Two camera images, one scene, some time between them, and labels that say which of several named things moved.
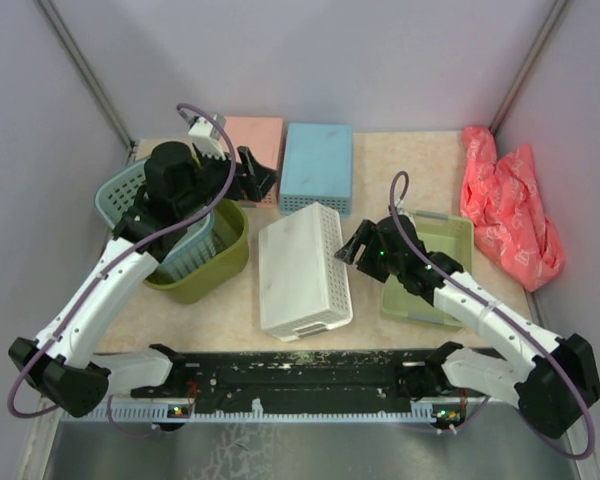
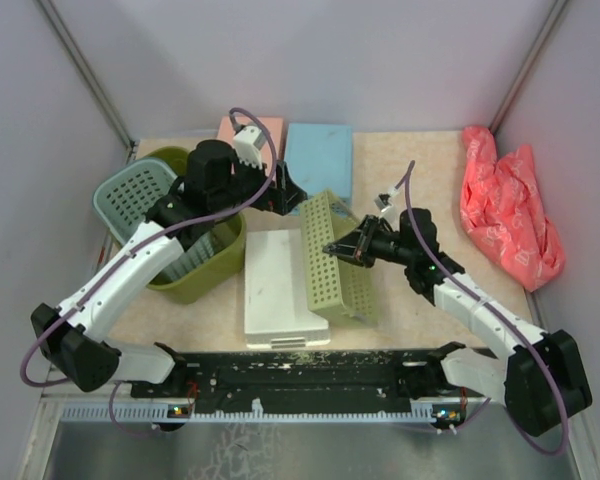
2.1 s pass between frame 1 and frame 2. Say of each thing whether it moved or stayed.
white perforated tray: moved
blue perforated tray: stayed
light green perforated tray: moved
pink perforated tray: stayed
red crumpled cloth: stayed
